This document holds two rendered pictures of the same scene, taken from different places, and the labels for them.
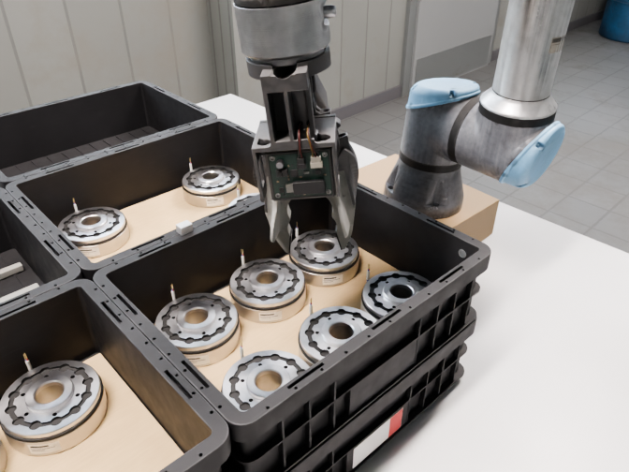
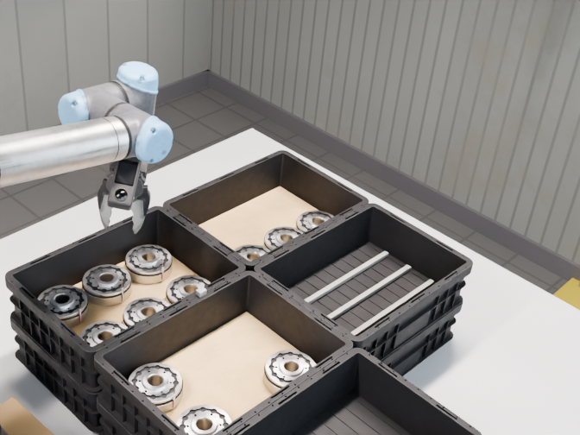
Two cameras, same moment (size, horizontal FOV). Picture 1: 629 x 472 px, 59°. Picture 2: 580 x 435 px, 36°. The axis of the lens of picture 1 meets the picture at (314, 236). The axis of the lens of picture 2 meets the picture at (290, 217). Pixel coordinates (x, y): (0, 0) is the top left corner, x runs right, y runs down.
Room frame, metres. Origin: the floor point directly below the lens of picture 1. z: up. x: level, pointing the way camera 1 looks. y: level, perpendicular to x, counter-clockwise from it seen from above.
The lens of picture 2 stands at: (1.98, 0.18, 2.10)
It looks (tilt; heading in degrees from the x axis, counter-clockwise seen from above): 35 degrees down; 174
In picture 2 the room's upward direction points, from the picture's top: 6 degrees clockwise
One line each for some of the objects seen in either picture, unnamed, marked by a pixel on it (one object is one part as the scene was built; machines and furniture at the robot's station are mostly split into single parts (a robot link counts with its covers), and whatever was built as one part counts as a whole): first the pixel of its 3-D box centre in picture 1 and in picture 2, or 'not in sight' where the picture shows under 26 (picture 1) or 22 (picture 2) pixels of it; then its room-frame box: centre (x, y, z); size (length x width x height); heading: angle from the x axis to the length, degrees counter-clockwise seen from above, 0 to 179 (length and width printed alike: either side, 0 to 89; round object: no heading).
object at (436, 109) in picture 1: (442, 118); not in sight; (0.94, -0.23, 0.96); 0.13 x 0.12 x 0.14; 45
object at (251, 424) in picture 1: (299, 269); (128, 275); (0.55, 0.02, 0.92); 0.40 x 0.30 x 0.02; 133
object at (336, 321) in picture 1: (341, 331); (106, 278); (0.49, -0.03, 0.86); 0.05 x 0.05 x 0.01
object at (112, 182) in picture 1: (175, 211); (225, 374); (0.77, 0.22, 0.87); 0.40 x 0.30 x 0.11; 133
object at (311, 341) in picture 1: (341, 334); (106, 280); (0.49, -0.03, 0.86); 0.10 x 0.10 x 0.01
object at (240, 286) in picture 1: (267, 281); (148, 314); (0.60, 0.06, 0.86); 0.10 x 0.10 x 0.01
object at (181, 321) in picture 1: (196, 317); (190, 289); (0.52, 0.15, 0.86); 0.05 x 0.05 x 0.01
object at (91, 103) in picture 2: not in sight; (98, 111); (0.56, -0.03, 1.30); 0.11 x 0.11 x 0.08; 45
